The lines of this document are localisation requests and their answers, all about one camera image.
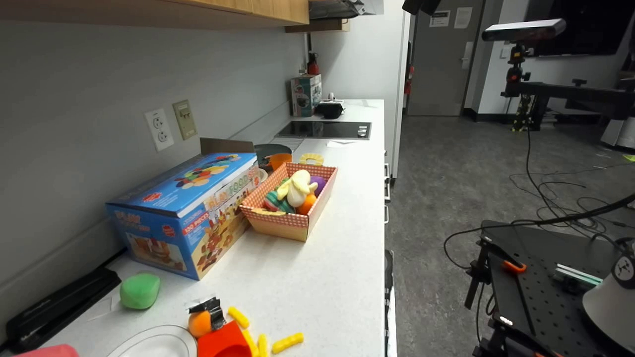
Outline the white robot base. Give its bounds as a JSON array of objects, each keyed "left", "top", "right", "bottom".
[{"left": 580, "top": 236, "right": 635, "bottom": 353}]

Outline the grey door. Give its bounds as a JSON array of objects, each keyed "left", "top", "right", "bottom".
[{"left": 405, "top": 0, "right": 489, "bottom": 119}]

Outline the white paper notice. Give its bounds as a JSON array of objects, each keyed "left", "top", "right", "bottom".
[
  {"left": 427, "top": 8, "right": 453, "bottom": 30},
  {"left": 453, "top": 6, "right": 477, "bottom": 30}
]

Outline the dark range hood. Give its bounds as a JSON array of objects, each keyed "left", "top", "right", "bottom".
[{"left": 308, "top": 0, "right": 386, "bottom": 22}]

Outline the red bottle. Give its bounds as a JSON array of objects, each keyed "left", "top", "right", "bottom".
[{"left": 304, "top": 52, "right": 322, "bottom": 77}]

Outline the black pot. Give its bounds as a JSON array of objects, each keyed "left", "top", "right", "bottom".
[{"left": 312, "top": 97, "right": 348, "bottom": 121}]

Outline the teal cardboard box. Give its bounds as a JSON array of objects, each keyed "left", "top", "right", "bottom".
[{"left": 288, "top": 73, "right": 326, "bottom": 119}]

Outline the black tripod stand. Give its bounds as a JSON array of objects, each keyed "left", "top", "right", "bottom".
[{"left": 509, "top": 93, "right": 552, "bottom": 133}]

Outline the black cooktop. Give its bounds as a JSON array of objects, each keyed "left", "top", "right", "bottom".
[{"left": 274, "top": 119, "right": 374, "bottom": 143}]

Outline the yellow pineapple slice toy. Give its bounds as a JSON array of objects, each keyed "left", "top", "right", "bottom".
[{"left": 298, "top": 151, "right": 328, "bottom": 167}]

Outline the purple plush fruit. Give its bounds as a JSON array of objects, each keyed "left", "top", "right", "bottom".
[{"left": 308, "top": 173, "right": 330, "bottom": 198}]

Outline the orange plastic cup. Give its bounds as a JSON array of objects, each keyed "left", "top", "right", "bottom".
[{"left": 266, "top": 153, "right": 294, "bottom": 175}]

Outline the round orange plush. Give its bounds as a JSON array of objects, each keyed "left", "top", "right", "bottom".
[{"left": 296, "top": 192, "right": 320, "bottom": 216}]

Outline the white container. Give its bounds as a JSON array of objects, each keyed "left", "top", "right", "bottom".
[{"left": 598, "top": 117, "right": 635, "bottom": 153}]

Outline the striped green plush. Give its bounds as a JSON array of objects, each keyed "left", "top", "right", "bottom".
[{"left": 263, "top": 188, "right": 294, "bottom": 214}]

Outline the teal strip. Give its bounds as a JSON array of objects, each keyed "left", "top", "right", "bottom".
[{"left": 554, "top": 262, "right": 606, "bottom": 288}]

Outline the black breadboard table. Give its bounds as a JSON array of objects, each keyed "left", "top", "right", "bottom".
[{"left": 479, "top": 220, "right": 635, "bottom": 357}]

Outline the blue toy food box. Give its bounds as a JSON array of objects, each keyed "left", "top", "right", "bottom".
[{"left": 106, "top": 137, "right": 268, "bottom": 284}]

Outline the orange ball toy black clip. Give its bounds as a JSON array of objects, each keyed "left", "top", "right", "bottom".
[{"left": 187, "top": 296, "right": 229, "bottom": 339}]

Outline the orange fries carton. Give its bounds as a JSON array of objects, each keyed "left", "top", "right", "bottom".
[{"left": 195, "top": 319, "right": 257, "bottom": 357}]

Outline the green cup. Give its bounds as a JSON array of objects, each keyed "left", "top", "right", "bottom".
[{"left": 118, "top": 272, "right": 163, "bottom": 313}]

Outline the large white plate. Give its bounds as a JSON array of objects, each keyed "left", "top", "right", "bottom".
[{"left": 108, "top": 323, "right": 199, "bottom": 357}]

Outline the long black case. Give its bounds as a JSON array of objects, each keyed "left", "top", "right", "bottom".
[{"left": 5, "top": 266, "right": 124, "bottom": 353}]

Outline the pink cloth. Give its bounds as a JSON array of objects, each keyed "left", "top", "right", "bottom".
[{"left": 12, "top": 343, "right": 82, "bottom": 357}]

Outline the black bar camera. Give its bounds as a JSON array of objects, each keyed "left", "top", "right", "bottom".
[{"left": 481, "top": 16, "right": 570, "bottom": 44}]

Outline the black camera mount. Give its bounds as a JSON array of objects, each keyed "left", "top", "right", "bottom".
[{"left": 505, "top": 40, "right": 532, "bottom": 99}]

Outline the thin black floor cable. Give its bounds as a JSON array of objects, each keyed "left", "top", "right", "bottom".
[{"left": 524, "top": 125, "right": 602, "bottom": 234}]

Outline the thick black floor cable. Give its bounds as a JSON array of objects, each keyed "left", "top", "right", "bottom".
[{"left": 439, "top": 190, "right": 635, "bottom": 274}]

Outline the beige light switch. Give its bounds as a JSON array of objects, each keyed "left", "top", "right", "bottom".
[{"left": 171, "top": 97, "right": 201, "bottom": 141}]

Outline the wooden wall cupboard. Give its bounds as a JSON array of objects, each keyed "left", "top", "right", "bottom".
[{"left": 0, "top": 0, "right": 312, "bottom": 30}]

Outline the black clamp orange handle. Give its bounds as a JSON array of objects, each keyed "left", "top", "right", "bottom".
[{"left": 463, "top": 236, "right": 532, "bottom": 313}]

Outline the white wall outlet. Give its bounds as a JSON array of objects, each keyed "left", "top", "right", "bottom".
[{"left": 143, "top": 107, "right": 177, "bottom": 153}]

